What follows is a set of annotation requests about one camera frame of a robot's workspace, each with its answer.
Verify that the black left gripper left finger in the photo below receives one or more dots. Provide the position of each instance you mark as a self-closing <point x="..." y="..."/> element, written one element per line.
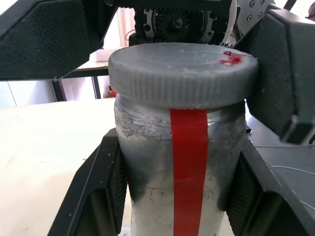
<point x="98" y="172"/>

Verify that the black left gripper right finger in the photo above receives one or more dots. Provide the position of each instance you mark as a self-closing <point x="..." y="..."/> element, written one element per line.
<point x="258" y="177"/>

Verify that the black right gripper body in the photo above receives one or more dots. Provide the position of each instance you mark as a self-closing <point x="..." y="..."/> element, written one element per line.
<point x="177" y="22"/>

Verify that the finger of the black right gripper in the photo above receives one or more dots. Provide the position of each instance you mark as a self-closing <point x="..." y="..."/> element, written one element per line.
<point x="283" y="81"/>
<point x="49" y="41"/>

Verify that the grey ribbed screw lid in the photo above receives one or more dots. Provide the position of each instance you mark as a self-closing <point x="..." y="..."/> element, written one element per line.
<point x="177" y="68"/>

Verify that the clear plastic jar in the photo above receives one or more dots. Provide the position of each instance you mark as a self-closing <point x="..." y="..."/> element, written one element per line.
<point x="147" y="172"/>

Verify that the dark grey box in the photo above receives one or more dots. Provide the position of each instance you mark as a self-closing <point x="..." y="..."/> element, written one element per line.
<point x="295" y="167"/>

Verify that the wooden table with black legs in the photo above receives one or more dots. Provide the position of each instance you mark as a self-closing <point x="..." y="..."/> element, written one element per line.
<point x="93" y="68"/>

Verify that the small red object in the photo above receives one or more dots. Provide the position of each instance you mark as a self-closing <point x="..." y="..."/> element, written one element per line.
<point x="112" y="92"/>

